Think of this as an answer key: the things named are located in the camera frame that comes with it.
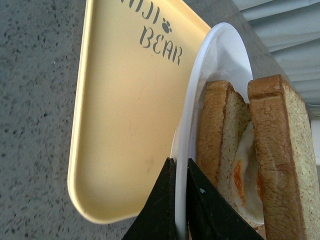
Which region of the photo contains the white round plate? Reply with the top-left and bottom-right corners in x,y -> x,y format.
171,22 -> 253,240

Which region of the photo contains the bread slice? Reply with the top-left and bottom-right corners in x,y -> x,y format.
196,80 -> 252,216
248,74 -> 320,240

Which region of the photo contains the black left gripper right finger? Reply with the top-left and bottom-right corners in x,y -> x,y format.
186,158 -> 263,240

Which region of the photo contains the fried egg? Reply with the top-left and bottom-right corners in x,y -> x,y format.
230,122 -> 264,228

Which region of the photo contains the grey curtain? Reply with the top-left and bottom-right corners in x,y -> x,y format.
234,0 -> 320,106

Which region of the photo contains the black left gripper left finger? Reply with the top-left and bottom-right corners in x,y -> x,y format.
123,157 -> 176,240

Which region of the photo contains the yellow bear tray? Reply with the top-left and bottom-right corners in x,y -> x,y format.
67,0 -> 210,224

